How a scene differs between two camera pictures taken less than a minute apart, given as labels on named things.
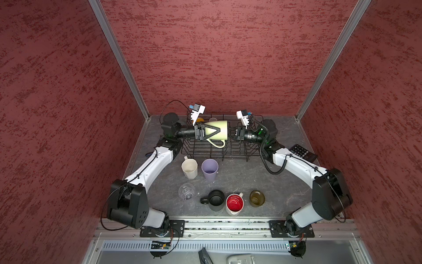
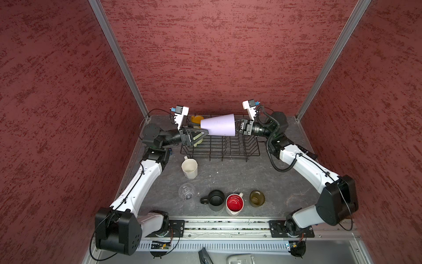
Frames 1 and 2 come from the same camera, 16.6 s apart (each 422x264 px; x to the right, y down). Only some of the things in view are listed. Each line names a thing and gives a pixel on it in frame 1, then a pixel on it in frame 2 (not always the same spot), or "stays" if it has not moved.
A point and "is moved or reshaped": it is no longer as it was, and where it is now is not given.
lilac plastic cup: (210, 168) -> (221, 125)
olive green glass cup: (256, 198) stays
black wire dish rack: (233, 148) stays
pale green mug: (221, 136) is moved or reshaped
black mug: (215, 200) stays
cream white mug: (189, 167) stays
